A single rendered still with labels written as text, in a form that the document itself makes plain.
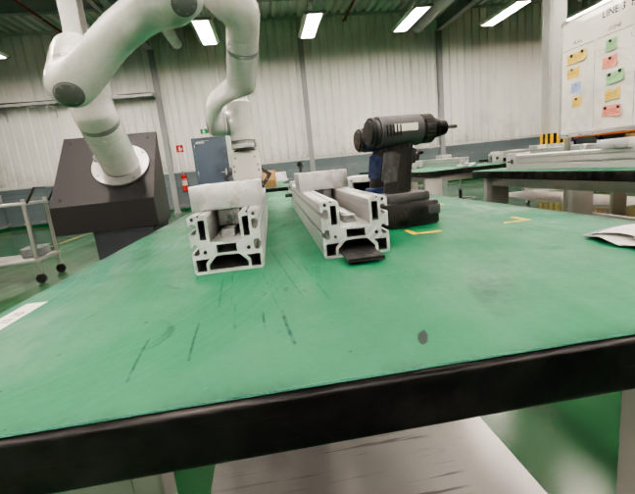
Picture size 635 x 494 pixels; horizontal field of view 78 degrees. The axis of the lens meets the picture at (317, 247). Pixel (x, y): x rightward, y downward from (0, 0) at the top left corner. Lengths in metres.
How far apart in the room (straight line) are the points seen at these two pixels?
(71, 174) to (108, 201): 0.19
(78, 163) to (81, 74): 0.47
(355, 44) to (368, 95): 1.49
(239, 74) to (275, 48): 11.59
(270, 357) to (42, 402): 0.15
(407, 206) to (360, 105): 12.05
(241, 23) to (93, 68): 0.39
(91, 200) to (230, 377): 1.24
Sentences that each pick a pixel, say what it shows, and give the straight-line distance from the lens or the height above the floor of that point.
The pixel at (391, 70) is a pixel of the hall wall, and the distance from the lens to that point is 13.26.
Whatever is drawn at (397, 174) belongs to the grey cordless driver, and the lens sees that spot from 0.80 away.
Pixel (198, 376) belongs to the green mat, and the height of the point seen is 0.78.
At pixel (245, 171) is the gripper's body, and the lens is 1.39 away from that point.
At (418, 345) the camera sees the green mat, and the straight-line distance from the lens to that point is 0.31.
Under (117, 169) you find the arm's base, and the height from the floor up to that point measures 0.98.
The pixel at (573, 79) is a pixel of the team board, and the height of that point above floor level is 1.44.
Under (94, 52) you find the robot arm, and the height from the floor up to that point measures 1.25.
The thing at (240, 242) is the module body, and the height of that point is 0.82.
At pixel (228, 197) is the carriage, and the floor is 0.88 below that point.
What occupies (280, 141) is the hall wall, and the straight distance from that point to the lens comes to 12.35.
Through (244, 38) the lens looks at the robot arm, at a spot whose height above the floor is 1.27.
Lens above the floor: 0.91
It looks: 11 degrees down
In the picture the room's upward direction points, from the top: 6 degrees counter-clockwise
